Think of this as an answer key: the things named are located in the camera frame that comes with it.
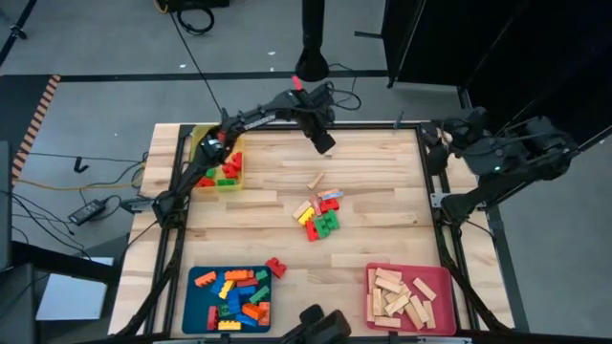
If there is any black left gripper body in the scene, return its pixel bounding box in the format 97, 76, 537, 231
285, 88, 337, 129

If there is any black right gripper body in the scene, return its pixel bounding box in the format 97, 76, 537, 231
448, 107, 493, 159

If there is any yellow translucent plastic bin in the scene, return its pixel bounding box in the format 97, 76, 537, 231
188, 122, 248, 193

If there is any pink plastic bin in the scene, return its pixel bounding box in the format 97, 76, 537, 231
364, 261, 458, 337

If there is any black equipment case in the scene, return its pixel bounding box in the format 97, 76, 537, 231
155, 0, 230, 14

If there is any black bulky object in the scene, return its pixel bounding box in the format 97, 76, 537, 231
279, 303, 353, 344

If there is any blue plastic bin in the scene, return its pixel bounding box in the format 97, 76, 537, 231
181, 265, 273, 335

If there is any black power adapter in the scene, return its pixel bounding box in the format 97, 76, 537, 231
68, 199, 107, 226

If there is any orange black hazard tape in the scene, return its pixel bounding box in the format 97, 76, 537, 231
10, 74, 63, 181

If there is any white board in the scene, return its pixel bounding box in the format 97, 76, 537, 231
35, 256, 115, 322

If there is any black tripod leg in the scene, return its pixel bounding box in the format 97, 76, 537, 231
0, 0, 39, 68

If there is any thin black floor cable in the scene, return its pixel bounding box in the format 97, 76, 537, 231
329, 61, 361, 112

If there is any coiled black cable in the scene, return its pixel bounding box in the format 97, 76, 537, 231
176, 4, 216, 37

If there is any yellow floor cable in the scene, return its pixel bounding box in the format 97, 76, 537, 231
11, 164, 144, 192

